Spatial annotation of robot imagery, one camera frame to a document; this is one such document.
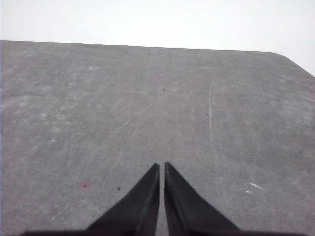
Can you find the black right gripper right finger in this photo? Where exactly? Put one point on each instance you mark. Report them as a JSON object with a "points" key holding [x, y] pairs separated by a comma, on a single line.
{"points": [[189, 214]]}

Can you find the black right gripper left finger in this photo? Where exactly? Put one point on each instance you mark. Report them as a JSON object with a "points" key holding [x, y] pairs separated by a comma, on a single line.
{"points": [[137, 211]]}

